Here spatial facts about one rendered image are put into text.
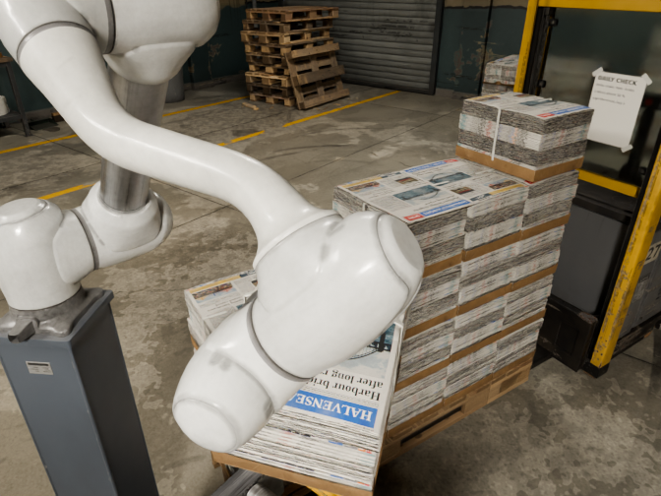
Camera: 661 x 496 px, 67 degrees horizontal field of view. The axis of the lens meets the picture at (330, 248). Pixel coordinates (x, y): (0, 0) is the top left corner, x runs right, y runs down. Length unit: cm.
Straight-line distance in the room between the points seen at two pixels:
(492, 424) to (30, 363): 179
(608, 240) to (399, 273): 223
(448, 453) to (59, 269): 163
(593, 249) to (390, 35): 691
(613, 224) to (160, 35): 216
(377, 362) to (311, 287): 38
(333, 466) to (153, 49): 71
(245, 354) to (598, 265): 232
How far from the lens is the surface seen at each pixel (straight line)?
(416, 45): 878
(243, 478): 113
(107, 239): 123
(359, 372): 79
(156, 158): 58
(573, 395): 265
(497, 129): 196
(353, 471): 86
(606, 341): 261
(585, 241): 268
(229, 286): 163
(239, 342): 50
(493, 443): 232
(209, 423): 50
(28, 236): 120
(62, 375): 135
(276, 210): 48
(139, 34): 83
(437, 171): 193
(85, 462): 156
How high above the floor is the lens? 170
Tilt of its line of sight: 29 degrees down
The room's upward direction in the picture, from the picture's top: straight up
